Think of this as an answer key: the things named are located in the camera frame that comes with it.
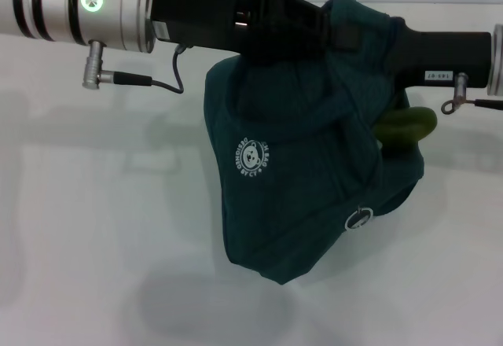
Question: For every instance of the dark teal insulated lunch bag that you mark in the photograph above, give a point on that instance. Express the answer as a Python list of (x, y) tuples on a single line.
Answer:
[(298, 188)]

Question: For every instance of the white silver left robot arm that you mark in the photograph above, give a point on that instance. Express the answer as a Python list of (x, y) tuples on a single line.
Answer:
[(59, 4)]

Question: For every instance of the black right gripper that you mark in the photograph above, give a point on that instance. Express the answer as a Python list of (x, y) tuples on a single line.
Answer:
[(448, 59)]

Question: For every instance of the green cucumber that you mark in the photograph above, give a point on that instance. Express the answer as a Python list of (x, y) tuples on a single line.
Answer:
[(408, 126)]

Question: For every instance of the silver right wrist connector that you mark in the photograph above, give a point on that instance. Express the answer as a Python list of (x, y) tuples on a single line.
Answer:
[(459, 88)]

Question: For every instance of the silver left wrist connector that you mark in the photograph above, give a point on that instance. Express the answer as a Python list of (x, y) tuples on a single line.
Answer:
[(91, 67)]

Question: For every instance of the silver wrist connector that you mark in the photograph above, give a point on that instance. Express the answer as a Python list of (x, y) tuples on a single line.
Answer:
[(91, 67), (459, 88)]

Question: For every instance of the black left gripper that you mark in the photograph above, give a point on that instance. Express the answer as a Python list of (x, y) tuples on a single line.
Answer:
[(204, 15)]

